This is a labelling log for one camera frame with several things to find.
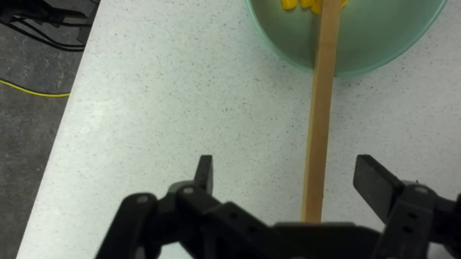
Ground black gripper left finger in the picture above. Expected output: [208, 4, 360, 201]
[193, 155, 214, 192]

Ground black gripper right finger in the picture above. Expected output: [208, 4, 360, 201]
[353, 153, 405, 221]

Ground wooden handled yellow spatula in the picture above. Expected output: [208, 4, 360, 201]
[301, 0, 342, 222]

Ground light green bowl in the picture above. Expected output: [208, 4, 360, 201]
[248, 0, 448, 77]

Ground yellow food pieces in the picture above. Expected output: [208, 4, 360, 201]
[280, 0, 327, 14]

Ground yellow cable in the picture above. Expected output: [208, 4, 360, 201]
[0, 77, 72, 100]

